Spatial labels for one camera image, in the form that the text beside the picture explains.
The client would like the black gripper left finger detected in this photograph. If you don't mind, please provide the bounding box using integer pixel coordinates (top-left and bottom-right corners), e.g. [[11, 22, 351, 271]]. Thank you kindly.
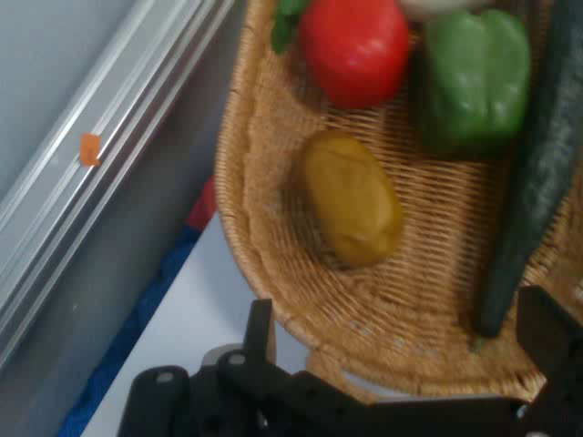
[[217, 298, 292, 388]]

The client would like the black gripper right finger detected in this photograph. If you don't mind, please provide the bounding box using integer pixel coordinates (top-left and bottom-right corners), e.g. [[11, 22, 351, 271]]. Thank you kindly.
[[517, 285, 583, 406]]

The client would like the orange round fruit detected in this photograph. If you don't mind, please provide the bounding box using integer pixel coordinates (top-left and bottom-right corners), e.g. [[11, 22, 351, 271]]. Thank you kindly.
[[299, 130, 404, 269]]

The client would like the blue foam mat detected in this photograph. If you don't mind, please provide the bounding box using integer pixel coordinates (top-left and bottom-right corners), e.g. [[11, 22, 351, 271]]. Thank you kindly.
[[56, 223, 202, 437]]

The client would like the red foam block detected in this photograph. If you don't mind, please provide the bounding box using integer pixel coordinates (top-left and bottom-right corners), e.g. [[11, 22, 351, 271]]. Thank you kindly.
[[185, 176, 218, 231]]

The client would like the woven wicker basket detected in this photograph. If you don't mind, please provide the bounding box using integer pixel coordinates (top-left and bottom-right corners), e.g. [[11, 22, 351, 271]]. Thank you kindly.
[[213, 0, 583, 398]]

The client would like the dark green cucumber toy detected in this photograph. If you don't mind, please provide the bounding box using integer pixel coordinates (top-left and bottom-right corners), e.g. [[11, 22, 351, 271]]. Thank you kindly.
[[471, 0, 583, 340]]

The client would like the orange sticker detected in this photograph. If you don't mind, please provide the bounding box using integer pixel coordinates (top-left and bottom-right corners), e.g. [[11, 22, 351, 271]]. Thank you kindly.
[[80, 132, 102, 168]]

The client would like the green bell pepper toy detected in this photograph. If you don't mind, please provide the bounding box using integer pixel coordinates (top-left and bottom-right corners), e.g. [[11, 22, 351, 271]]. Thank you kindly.
[[416, 9, 532, 157]]

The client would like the red tomato toy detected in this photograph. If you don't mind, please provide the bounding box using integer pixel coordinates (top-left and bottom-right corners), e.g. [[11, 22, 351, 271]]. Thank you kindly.
[[298, 0, 411, 109]]

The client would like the white vegetable toy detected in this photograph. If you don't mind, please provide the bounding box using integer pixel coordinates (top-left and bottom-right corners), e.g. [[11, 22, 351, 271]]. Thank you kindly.
[[398, 0, 491, 22]]

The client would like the horizontal aluminium rail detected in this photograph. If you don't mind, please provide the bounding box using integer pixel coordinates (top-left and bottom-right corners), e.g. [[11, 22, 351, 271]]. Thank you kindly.
[[0, 0, 239, 368]]

